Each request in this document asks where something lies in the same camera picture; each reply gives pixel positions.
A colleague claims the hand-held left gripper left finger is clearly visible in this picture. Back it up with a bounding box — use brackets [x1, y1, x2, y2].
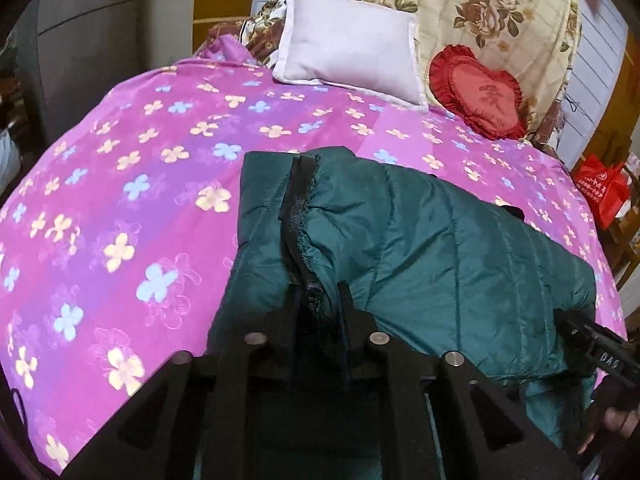
[60, 282, 302, 480]

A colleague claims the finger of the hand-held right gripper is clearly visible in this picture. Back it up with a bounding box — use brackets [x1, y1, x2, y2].
[554, 309, 640, 387]

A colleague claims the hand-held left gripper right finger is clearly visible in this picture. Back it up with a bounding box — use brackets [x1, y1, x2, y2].
[337, 282, 585, 480]

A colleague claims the dark green puffer jacket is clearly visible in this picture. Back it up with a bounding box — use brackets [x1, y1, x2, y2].
[207, 147, 598, 480]

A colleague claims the person's right hand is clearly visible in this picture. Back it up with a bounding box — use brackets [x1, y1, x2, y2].
[577, 375, 640, 461]

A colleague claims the red shopping bag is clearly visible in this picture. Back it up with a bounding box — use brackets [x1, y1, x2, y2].
[571, 155, 632, 231]

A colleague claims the pink floral bed sheet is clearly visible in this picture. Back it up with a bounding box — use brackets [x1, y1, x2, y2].
[0, 35, 628, 476]

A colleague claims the red heart cushion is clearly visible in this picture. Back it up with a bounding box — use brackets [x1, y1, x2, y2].
[429, 45, 528, 141]

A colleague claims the white pillow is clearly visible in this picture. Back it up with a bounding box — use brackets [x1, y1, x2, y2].
[272, 0, 430, 110]

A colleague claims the brown floral pillow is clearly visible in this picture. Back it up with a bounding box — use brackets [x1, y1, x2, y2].
[206, 0, 361, 67]

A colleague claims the grey wardrobe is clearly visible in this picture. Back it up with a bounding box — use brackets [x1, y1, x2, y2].
[20, 0, 198, 136]

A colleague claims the cream rose print quilt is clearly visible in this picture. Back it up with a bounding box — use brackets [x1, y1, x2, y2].
[350, 0, 583, 158]

